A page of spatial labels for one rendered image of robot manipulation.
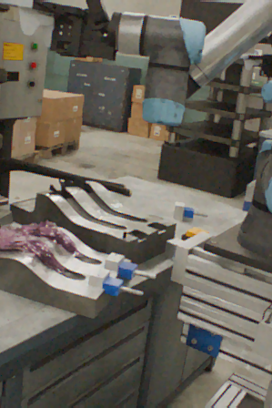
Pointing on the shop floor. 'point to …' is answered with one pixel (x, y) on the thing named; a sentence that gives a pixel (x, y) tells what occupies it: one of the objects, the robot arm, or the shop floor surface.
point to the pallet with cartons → (58, 123)
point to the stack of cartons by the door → (138, 127)
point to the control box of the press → (18, 85)
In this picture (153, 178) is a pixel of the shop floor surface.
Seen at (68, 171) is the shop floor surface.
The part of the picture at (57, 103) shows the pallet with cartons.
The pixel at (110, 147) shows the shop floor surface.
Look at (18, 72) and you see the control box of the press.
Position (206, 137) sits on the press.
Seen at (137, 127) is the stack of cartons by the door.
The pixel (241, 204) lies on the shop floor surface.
